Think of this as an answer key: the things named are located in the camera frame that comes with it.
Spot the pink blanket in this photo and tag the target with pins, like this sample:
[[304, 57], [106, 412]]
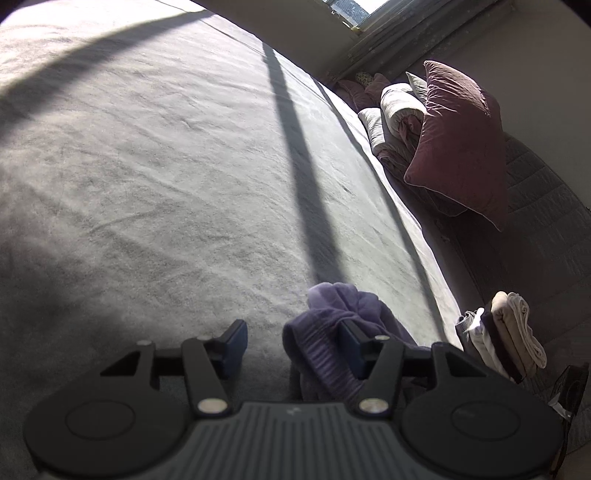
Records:
[[358, 94]]

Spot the folded white garment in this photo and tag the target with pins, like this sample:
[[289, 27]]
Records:
[[531, 332], [475, 341]]

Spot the folded pale quilt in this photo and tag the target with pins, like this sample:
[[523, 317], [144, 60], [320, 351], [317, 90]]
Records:
[[397, 108]]

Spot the window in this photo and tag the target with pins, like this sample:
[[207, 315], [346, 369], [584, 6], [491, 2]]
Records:
[[355, 7]]

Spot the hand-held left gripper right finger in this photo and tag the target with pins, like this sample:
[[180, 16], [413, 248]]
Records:
[[349, 350]]

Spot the folded black garment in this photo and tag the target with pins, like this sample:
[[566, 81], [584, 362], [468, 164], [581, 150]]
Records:
[[496, 350]]

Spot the folded grey garment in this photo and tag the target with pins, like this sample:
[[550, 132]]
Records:
[[460, 324]]

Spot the purple garment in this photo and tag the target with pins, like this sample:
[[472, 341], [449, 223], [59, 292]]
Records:
[[323, 318]]

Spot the grey quilted headboard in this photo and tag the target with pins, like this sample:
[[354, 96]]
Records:
[[540, 207]]

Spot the maroon pillow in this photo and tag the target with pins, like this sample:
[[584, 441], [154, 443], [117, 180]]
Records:
[[457, 138]]

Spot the grey bed mattress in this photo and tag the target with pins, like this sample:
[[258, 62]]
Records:
[[161, 161]]

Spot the dark object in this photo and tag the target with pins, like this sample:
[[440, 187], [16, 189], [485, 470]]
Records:
[[570, 392]]

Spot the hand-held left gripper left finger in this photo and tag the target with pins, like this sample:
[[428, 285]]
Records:
[[233, 347]]

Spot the patterned curtain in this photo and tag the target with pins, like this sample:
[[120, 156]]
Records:
[[392, 41]]

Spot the folded beige garment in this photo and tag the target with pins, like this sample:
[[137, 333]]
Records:
[[505, 332]]

